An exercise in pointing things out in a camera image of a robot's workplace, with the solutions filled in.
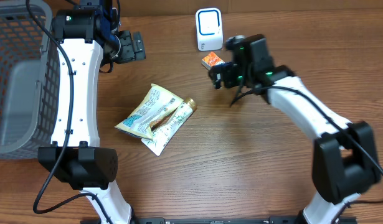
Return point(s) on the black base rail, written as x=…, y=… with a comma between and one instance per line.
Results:
x=270, y=220

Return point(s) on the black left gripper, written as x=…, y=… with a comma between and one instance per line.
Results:
x=129, y=55

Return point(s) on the dark grey plastic basket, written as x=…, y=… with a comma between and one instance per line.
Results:
x=29, y=79

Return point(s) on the cream wet wipes pack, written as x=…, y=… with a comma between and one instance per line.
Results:
x=156, y=105

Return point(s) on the orange tissue pack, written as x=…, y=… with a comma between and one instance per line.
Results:
x=212, y=59

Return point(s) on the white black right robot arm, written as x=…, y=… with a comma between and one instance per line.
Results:
x=345, y=162

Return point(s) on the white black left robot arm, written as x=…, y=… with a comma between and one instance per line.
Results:
x=87, y=37

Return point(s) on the white tube gold cap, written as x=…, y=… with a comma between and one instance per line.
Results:
x=163, y=134

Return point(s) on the white barcode scanner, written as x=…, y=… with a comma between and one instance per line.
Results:
x=209, y=29

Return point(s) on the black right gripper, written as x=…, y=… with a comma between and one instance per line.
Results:
x=223, y=70

